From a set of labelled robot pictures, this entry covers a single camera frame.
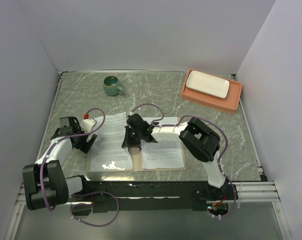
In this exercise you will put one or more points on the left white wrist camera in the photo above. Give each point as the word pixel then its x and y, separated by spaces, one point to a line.
pixel 88 125

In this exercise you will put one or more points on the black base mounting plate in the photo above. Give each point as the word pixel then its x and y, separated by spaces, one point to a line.
pixel 106 196

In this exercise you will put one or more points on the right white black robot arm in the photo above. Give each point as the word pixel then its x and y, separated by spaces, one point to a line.
pixel 200 140

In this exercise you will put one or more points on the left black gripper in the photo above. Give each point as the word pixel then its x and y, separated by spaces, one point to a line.
pixel 84 146

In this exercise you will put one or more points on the salmon rectangular tray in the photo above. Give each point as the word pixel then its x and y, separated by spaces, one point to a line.
pixel 228 104

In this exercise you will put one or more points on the aluminium extrusion rail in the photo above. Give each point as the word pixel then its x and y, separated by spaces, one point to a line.
pixel 240 191

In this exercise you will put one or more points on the white printed paper sheets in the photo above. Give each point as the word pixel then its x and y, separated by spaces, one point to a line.
pixel 165 155

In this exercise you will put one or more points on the beige cardboard folder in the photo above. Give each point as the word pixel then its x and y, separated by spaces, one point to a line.
pixel 136 156

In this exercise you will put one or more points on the white rectangular plate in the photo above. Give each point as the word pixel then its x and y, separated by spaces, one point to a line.
pixel 208 84

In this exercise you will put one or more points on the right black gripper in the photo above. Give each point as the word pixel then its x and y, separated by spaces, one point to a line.
pixel 127 142

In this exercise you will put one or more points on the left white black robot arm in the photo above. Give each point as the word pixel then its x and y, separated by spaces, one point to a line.
pixel 45 184

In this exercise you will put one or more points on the single white printed sheet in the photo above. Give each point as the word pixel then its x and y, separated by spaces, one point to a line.
pixel 107 153

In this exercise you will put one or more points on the teal ceramic mug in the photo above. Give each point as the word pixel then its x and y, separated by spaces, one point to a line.
pixel 111 86

